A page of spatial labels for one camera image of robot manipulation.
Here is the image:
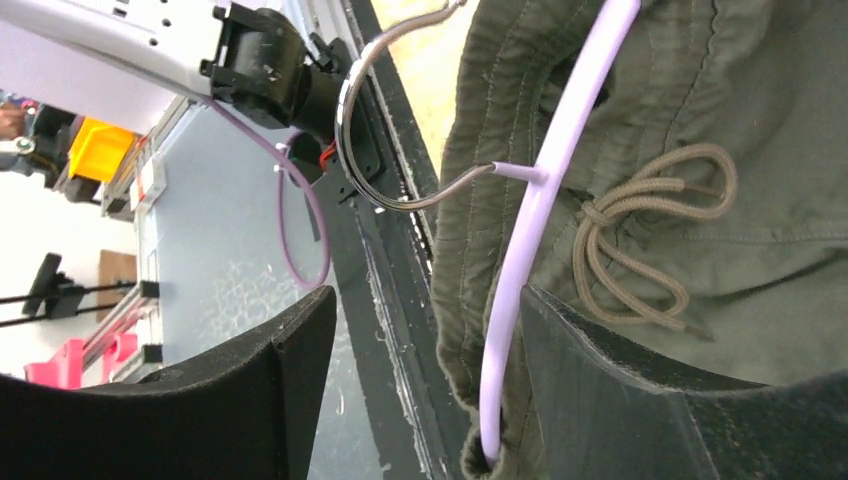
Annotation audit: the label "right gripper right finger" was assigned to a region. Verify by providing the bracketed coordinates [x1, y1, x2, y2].
[520, 286, 847, 479]

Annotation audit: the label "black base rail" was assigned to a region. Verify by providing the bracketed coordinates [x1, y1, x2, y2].
[284, 1, 469, 479]

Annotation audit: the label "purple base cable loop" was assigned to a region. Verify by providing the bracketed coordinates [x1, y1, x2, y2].
[208, 99, 333, 291]

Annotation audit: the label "yellow bin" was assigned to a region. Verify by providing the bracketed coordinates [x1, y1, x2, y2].
[68, 117, 137, 183]

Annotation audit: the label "pink background object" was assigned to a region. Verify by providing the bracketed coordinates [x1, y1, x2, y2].
[24, 333, 139, 390]

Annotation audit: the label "olive green shorts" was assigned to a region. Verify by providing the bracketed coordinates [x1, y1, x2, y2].
[432, 1, 847, 479]

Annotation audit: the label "lavender wavy hanger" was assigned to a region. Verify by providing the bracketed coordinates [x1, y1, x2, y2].
[334, 0, 640, 466]

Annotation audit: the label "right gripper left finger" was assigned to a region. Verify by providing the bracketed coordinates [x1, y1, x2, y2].
[1, 286, 337, 479]

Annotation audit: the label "black background stand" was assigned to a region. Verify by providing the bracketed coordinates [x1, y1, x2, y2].
[1, 252, 160, 328]

